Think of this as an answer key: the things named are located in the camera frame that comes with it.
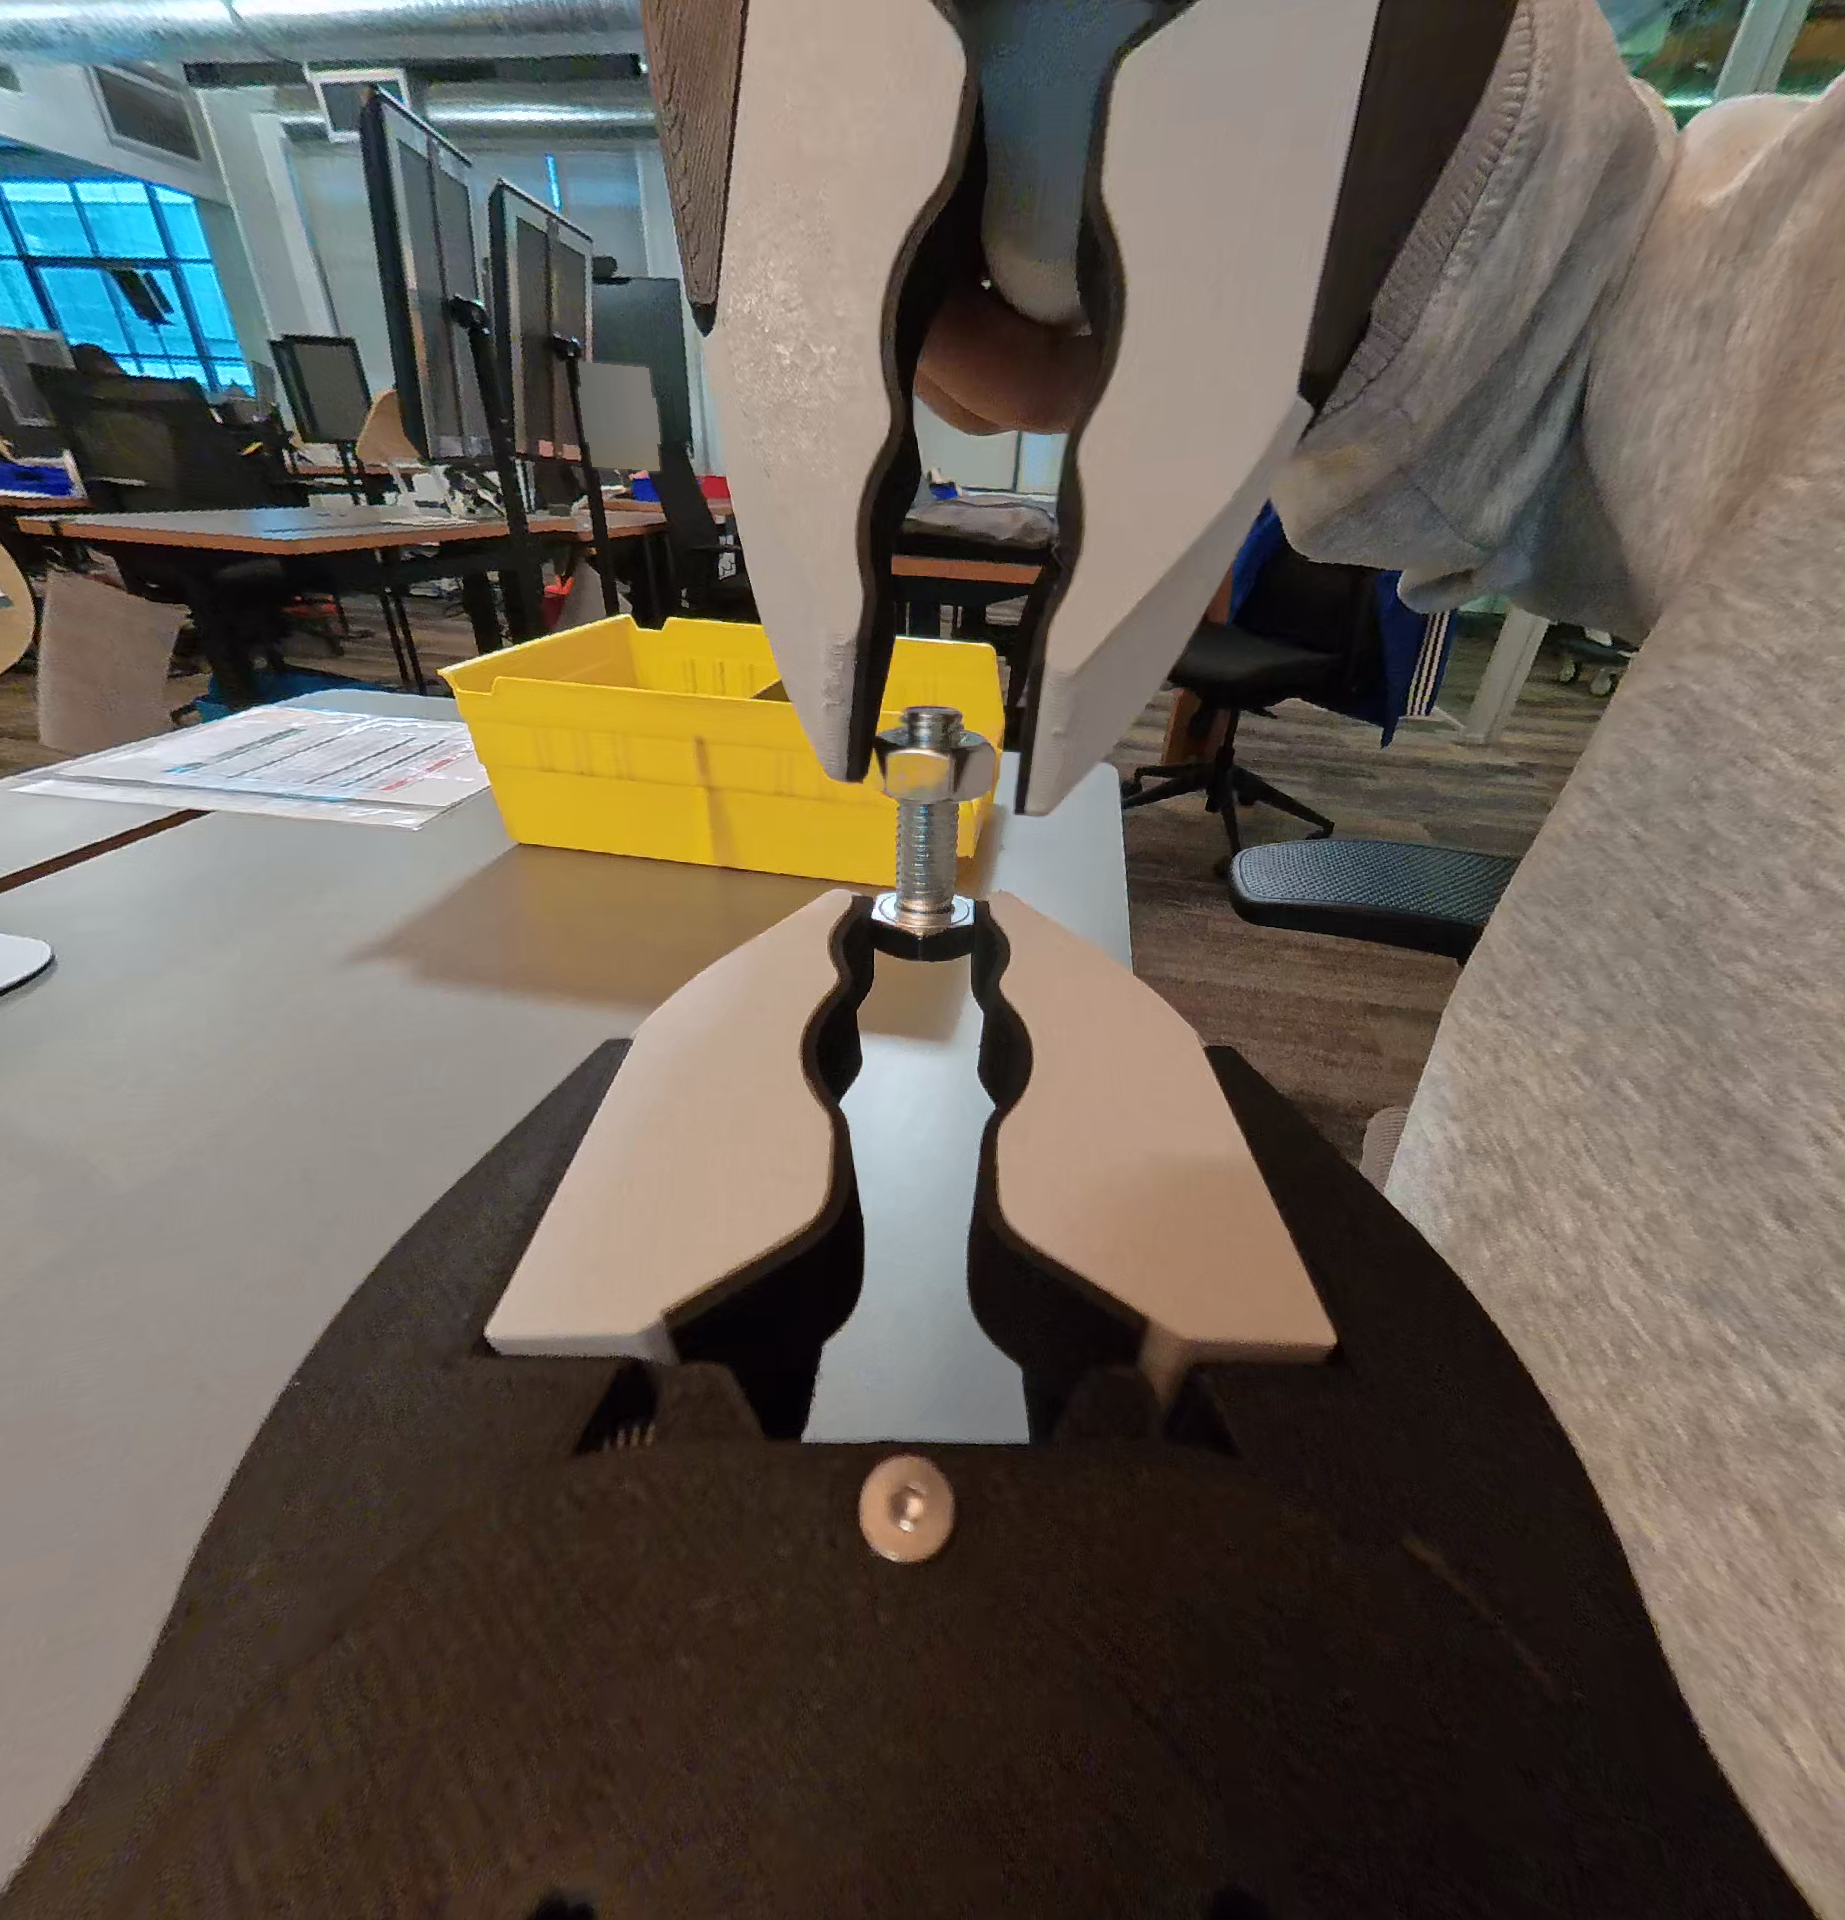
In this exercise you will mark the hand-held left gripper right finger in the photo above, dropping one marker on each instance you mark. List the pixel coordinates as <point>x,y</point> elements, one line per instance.
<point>1162,1185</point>

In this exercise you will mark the laminated paper sheet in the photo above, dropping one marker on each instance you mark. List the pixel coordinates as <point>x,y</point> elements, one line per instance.
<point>291,758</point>

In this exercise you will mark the person's right hand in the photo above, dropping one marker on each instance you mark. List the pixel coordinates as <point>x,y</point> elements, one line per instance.
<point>1006,375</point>

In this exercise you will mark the blue jacket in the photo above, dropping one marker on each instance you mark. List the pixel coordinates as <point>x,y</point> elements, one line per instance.
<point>1410,660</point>

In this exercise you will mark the brown document board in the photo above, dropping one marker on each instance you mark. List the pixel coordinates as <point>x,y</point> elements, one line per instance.
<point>382,427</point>

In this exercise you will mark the dark duffel bag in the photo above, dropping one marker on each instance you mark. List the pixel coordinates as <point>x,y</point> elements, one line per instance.
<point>981,525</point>

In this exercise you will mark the steel bolt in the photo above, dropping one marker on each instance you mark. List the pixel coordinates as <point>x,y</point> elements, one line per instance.
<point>921,855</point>

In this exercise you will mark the grey flat panel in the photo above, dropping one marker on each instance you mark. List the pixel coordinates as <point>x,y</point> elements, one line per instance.
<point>105,667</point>

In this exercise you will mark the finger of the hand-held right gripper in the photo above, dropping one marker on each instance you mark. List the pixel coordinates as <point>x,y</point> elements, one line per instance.
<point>1222,375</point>
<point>802,300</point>

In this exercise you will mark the black flat monitor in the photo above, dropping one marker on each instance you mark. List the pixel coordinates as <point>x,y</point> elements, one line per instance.
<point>645,360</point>

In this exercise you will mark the dark computer monitor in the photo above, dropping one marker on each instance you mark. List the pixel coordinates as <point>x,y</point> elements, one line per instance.
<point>540,316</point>
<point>421,271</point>

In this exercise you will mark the person's light sweater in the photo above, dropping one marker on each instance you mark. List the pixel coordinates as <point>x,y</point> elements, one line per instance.
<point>1687,1201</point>

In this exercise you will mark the grey desk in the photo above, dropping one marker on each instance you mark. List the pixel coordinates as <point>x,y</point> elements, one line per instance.
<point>261,1125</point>

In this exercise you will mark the wooden office desk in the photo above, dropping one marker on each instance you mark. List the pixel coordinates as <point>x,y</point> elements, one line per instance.
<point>261,528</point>

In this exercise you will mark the person's right forearm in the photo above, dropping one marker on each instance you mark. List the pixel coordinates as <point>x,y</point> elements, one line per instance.
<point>1537,300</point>

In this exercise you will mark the yellow plastic bin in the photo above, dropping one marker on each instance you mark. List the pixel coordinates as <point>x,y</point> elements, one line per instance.
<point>637,781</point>

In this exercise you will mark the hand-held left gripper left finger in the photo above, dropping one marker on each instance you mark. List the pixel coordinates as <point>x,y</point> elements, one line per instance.
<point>681,1185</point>

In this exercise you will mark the small black monitor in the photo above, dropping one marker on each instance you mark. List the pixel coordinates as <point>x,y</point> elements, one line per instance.
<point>321,386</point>

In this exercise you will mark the steel hex nut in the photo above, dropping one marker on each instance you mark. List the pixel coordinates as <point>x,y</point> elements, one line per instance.
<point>936,772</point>

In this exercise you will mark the silver ventilation duct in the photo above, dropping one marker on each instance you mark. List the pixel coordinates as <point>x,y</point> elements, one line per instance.
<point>411,11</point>

